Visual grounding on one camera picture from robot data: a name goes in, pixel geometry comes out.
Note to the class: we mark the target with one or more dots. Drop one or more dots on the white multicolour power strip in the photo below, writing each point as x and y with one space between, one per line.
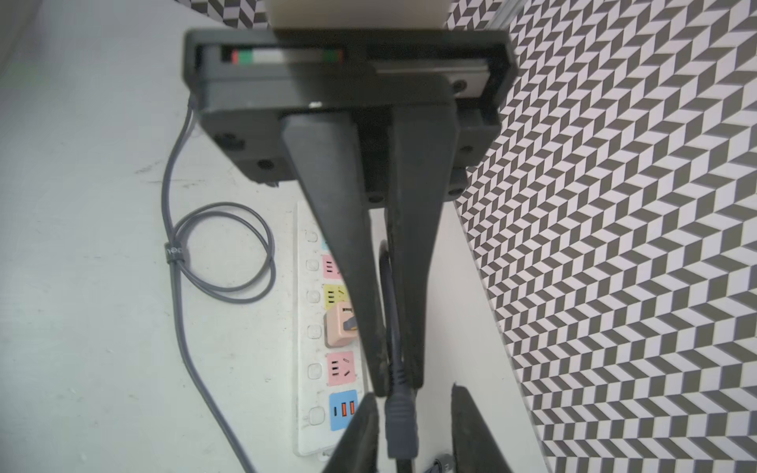
329 382

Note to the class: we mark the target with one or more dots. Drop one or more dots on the pink usb charger plug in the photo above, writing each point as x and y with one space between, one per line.
341 327

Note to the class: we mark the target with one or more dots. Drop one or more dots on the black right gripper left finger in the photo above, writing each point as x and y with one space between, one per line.
357 451

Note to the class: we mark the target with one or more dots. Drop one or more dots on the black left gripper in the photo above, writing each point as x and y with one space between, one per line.
244 83

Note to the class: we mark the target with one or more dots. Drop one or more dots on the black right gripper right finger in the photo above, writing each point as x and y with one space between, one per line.
474 448

